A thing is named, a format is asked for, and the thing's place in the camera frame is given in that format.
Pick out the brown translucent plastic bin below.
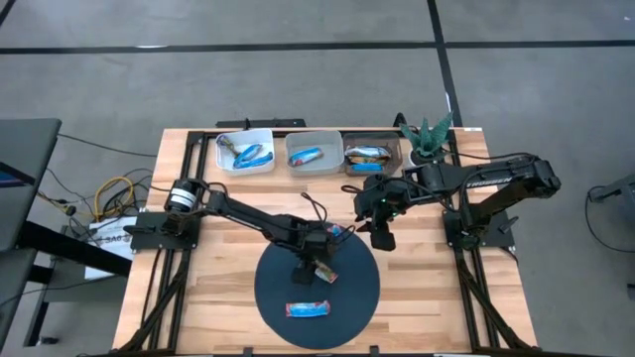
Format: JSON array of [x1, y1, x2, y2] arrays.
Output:
[[341, 131, 404, 178]]

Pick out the silver white granola bar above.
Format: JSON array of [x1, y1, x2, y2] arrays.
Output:
[[344, 145, 392, 159]]

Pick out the grey plastic bin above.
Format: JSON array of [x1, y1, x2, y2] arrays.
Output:
[[284, 129, 345, 178]]

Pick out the yellow cable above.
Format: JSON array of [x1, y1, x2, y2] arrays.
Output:
[[92, 176, 136, 222]]

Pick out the green succulent plant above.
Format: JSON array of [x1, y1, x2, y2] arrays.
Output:
[[399, 111, 455, 160]]

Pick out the white plastic bin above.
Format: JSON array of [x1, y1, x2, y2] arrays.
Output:
[[214, 128, 277, 176]]

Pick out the white plant pot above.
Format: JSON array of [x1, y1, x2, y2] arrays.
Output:
[[406, 147, 441, 168]]

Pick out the black aluminium table frame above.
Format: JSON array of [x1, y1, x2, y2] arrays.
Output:
[[111, 127, 540, 357]]

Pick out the blue red-ended granola bar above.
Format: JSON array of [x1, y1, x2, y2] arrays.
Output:
[[289, 146, 324, 168], [285, 299, 332, 319]]

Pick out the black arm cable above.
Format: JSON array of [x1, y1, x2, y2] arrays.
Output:
[[440, 145, 540, 165], [299, 190, 329, 225]]

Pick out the dark yellow granola bar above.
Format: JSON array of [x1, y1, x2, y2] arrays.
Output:
[[216, 134, 242, 158]]

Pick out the round dark woven mat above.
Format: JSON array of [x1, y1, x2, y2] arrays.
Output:
[[253, 236, 382, 351]]

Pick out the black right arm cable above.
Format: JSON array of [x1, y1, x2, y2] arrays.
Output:
[[440, 145, 540, 165]]

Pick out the dark grey desk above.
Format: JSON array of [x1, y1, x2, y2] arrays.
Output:
[[0, 117, 64, 254]]

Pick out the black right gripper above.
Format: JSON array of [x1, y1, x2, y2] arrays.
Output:
[[354, 176, 406, 252]]

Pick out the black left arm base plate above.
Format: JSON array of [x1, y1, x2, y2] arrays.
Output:
[[123, 211, 202, 251]]

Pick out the white paper sheet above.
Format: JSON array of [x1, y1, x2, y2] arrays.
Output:
[[83, 215, 139, 282]]

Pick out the orange green chewy bar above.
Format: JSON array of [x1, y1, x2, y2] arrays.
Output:
[[346, 155, 391, 166]]

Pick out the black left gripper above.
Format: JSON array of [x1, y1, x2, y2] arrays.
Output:
[[292, 222, 343, 287]]

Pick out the grey metal stand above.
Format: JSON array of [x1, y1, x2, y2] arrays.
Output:
[[587, 173, 635, 204]]

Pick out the black power strip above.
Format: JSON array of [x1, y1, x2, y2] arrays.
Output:
[[215, 117, 308, 130]]

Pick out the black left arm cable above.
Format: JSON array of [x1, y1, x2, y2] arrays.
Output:
[[299, 190, 329, 225]]

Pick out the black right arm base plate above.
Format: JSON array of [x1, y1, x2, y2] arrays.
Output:
[[443, 210, 520, 249]]

